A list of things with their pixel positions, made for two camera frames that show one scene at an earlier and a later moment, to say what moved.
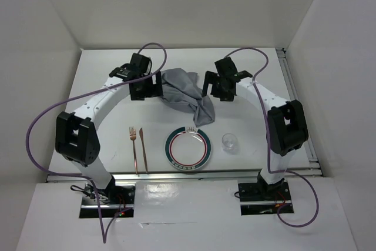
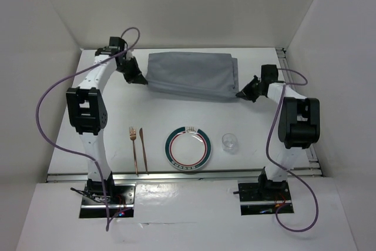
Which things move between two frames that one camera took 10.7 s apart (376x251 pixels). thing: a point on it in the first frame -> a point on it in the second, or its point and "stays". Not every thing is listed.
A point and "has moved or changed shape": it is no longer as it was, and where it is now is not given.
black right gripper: (213, 77) -> (246, 92)
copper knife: (141, 134) stays
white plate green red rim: (188, 149) stays
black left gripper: (154, 90) -> (135, 77)
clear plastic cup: (230, 143) stays
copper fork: (133, 134) stays
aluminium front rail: (188, 176) stays
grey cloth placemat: (181, 93) has moved or changed shape
